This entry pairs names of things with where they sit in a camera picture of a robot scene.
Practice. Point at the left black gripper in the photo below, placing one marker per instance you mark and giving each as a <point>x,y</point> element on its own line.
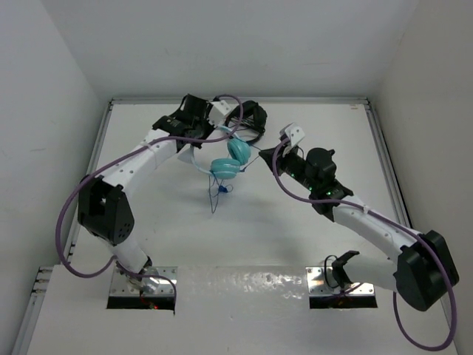
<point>208,126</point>

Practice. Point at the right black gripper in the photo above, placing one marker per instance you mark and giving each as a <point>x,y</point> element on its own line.
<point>284,154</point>

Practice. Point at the teal cat-ear headphones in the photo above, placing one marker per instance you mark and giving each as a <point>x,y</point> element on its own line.
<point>223,168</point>

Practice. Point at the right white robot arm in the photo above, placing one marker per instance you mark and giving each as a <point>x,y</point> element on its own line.
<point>419,266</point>

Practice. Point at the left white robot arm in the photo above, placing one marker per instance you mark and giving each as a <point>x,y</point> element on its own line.
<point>103,203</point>

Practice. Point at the black headphones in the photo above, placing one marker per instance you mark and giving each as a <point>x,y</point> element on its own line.
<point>254,120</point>

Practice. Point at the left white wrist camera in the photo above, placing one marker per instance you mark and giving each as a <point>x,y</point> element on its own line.
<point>220,109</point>

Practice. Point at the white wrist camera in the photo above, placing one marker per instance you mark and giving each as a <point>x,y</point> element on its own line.
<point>220,109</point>
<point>294,133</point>

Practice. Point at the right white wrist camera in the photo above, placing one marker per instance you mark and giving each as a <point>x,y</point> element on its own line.
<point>294,133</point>

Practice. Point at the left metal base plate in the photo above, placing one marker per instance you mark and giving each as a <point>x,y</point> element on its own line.
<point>155,291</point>

